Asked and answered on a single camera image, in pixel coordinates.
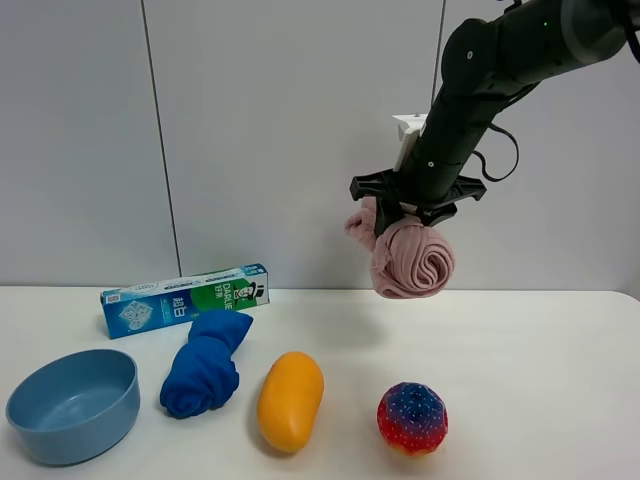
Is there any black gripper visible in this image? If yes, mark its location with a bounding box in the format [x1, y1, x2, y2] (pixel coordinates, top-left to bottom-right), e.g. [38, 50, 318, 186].
[349, 171, 487, 238]

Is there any pink towel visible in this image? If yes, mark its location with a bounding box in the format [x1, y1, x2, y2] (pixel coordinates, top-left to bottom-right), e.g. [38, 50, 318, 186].
[344, 197, 456, 299]

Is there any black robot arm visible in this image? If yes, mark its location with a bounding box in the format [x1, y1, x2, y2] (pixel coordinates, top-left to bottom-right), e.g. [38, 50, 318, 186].
[350, 0, 639, 236]

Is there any red blue spiky ball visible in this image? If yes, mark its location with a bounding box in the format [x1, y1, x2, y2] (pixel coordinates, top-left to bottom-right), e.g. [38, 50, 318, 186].
[376, 382, 448, 457]

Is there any yellow mango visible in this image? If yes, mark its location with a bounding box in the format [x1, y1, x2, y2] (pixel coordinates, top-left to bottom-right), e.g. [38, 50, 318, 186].
[256, 351, 324, 454]

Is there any blue rolled towel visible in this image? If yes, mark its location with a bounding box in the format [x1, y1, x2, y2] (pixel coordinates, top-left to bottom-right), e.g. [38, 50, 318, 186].
[159, 310, 253, 419]

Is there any blue green toothpaste box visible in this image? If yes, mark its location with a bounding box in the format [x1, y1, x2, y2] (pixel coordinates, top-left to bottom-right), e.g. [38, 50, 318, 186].
[100, 263, 269, 339]

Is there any blue plastic bowl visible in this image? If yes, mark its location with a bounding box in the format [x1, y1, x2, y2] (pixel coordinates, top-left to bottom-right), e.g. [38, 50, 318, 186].
[6, 349, 140, 466]

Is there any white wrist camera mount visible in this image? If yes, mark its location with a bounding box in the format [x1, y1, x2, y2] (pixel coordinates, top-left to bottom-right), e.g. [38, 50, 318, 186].
[393, 113, 427, 172]

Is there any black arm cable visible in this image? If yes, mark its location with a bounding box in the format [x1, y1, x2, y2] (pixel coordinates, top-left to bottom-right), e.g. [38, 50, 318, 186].
[472, 122, 520, 183]

